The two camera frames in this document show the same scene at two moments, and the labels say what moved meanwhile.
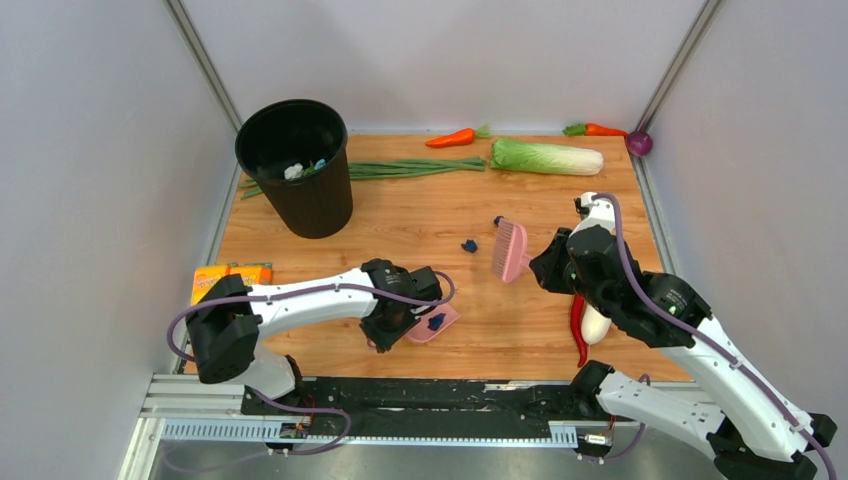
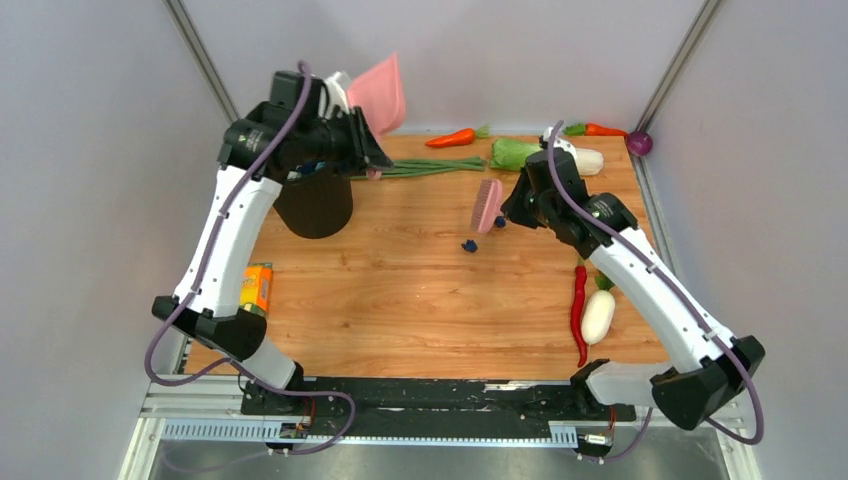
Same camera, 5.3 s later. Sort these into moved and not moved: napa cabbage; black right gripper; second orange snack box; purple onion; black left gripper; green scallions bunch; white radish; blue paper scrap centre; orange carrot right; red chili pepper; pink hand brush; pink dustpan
Moved: pink dustpan; black right gripper; black left gripper; pink hand brush
Not moved: orange carrot right; green scallions bunch; second orange snack box; blue paper scrap centre; napa cabbage; purple onion; red chili pepper; white radish
